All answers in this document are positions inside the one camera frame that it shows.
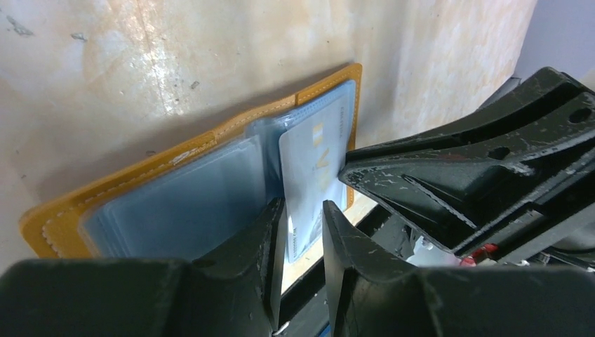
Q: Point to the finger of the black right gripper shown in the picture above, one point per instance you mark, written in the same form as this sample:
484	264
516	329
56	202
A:
542	93
519	204

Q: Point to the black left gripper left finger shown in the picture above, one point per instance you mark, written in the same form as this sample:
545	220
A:
234	290

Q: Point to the yellow leather card holder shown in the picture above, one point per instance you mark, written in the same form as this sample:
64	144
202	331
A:
183	201

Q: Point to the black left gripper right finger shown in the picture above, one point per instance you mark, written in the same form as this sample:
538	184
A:
371	292

